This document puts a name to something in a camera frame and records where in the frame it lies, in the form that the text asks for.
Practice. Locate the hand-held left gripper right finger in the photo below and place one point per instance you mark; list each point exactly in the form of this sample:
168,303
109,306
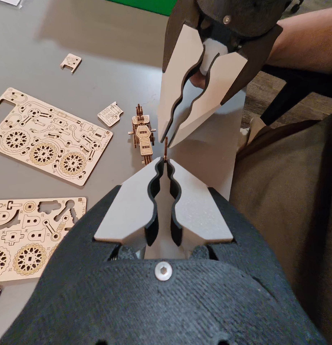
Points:
201,215

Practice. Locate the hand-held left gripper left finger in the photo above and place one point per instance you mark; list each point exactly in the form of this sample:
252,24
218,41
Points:
122,215

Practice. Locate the person's olive clothing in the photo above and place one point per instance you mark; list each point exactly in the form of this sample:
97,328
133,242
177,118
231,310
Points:
290,215

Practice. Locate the person's shoe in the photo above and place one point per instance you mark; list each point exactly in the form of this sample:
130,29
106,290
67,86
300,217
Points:
251,126

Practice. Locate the wooden motorcycle model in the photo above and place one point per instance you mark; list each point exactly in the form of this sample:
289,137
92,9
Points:
143,134

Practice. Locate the white paper sheet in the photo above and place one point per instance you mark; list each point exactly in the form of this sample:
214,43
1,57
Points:
16,2

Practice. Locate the green box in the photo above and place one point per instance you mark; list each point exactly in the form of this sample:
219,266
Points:
141,6

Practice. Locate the wooden shock absorber link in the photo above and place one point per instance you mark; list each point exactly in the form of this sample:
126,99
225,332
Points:
166,148

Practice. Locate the person's right hand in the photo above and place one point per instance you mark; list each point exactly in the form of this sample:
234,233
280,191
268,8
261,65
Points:
199,79

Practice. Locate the black office chair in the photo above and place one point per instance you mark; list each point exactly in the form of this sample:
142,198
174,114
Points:
303,80

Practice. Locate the partly punched wooden puzzle sheet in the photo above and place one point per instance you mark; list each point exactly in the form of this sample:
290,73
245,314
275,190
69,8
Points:
33,223

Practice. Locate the full wooden puzzle sheet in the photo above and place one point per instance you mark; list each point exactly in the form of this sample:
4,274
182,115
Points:
55,151

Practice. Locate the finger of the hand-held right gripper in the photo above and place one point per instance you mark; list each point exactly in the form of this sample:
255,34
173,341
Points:
222,80
172,80

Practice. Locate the slotted wooden sheet offcut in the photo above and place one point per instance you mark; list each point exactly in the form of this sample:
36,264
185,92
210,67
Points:
110,114

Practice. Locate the person's right forearm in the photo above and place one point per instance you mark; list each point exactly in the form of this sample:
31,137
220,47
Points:
303,35

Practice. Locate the small notched wooden offcut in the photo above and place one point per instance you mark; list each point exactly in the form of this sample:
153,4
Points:
71,62

